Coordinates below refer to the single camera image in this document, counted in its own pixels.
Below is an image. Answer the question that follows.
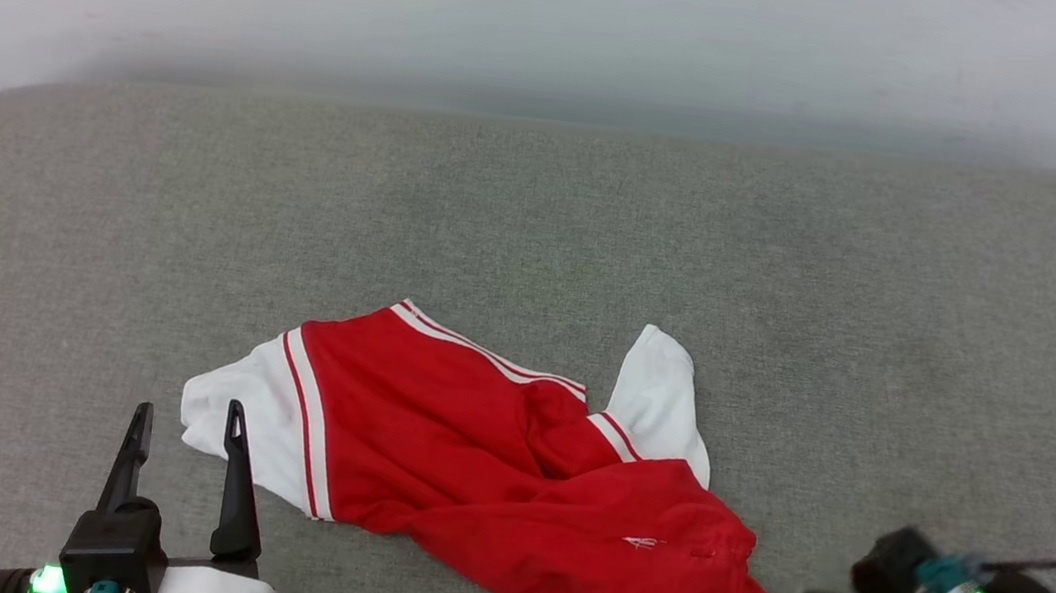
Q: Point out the red and white shirt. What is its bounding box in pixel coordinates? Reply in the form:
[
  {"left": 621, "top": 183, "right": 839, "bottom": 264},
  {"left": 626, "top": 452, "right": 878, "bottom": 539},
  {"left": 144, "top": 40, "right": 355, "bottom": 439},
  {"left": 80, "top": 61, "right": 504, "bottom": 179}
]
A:
[{"left": 157, "top": 269, "right": 845, "bottom": 593}]

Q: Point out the grey fabric sofa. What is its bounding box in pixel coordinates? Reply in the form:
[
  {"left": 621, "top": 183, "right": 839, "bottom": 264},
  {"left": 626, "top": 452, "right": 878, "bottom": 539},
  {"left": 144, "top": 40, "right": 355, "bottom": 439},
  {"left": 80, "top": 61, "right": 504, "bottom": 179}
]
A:
[{"left": 0, "top": 40, "right": 1056, "bottom": 593}]

